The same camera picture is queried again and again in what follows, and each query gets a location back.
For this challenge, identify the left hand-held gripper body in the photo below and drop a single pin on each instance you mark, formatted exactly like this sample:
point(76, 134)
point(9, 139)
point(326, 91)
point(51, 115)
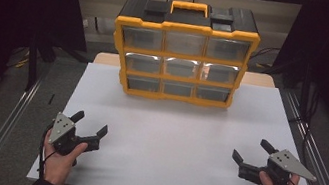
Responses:
point(62, 129)

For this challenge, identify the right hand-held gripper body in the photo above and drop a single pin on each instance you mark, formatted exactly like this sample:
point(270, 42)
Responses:
point(278, 167)

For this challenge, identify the person's left hand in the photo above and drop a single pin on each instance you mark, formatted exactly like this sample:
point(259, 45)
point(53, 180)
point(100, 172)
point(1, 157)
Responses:
point(58, 164)

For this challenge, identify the small black floor piece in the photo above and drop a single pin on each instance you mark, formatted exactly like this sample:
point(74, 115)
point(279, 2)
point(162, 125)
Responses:
point(51, 99)

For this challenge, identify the white table sheet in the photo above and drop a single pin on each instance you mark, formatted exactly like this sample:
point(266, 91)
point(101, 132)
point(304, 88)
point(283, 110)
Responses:
point(173, 148)

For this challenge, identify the black metal stand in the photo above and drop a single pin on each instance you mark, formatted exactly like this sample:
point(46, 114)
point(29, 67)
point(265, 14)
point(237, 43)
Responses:
point(32, 63)

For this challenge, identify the set of clear plastic drawers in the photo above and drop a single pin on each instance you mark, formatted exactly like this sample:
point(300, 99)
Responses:
point(185, 43)

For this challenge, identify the yellow black drawer organizer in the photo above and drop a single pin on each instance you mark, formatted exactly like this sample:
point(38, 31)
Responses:
point(187, 18)

